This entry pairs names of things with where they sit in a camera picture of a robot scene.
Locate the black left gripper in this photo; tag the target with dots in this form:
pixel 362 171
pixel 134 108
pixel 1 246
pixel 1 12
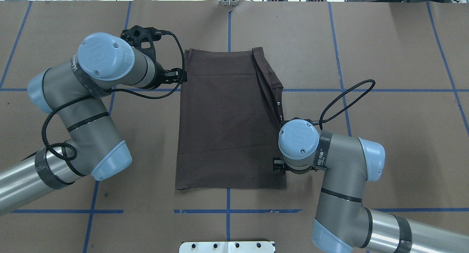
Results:
pixel 160 74

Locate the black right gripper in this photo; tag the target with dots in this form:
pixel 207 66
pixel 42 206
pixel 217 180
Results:
pixel 277 164

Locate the dark brown t-shirt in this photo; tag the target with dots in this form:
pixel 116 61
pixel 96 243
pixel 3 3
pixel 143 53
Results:
pixel 230 117

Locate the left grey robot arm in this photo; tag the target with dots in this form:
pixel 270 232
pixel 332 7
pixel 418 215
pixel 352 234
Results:
pixel 79 136

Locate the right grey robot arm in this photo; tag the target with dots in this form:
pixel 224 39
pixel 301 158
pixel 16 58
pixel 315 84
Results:
pixel 341 222

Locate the blue tape centre vertical line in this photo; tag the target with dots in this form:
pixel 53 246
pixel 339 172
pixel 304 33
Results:
pixel 228 191

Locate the blue tape vertical line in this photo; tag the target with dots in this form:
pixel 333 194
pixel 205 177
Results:
pixel 105 140
pixel 228 191
pixel 342 87

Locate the blue tape far left line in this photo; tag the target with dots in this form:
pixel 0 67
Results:
pixel 18 34

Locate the blue tape right vertical line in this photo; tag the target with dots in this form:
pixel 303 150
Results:
pixel 342 87

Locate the blue tape far right line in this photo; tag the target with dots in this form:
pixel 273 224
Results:
pixel 446 67

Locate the blue tape left vertical line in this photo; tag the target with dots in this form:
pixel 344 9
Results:
pixel 105 140

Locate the blue tape lower horizontal line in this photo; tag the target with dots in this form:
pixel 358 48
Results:
pixel 121 211

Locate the white metal bracket plate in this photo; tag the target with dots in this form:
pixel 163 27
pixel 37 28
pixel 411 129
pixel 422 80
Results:
pixel 228 247

